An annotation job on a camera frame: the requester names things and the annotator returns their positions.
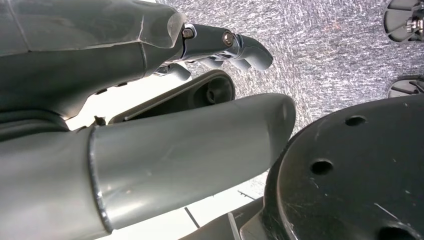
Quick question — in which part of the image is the dark grey robot body part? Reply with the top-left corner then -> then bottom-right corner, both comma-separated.
178,197 -> 268,240
107,68 -> 237,126

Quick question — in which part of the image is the black round perforated plate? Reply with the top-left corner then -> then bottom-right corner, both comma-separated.
261,94 -> 424,240

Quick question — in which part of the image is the black caster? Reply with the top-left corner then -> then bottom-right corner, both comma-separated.
383,0 -> 424,43
386,75 -> 424,99

